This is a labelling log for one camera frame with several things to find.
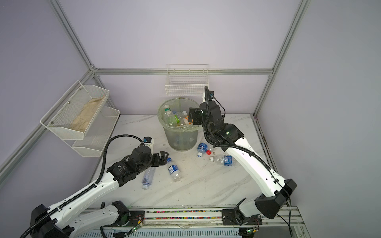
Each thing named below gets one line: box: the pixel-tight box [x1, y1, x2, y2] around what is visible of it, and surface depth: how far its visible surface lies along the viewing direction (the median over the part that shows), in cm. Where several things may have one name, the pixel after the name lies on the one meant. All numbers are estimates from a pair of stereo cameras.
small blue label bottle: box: [166, 157, 183, 182], surface depth 87 cm
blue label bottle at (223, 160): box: [208, 154, 237, 167], surface depth 92 cm
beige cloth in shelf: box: [69, 95, 106, 133], surface depth 81 cm
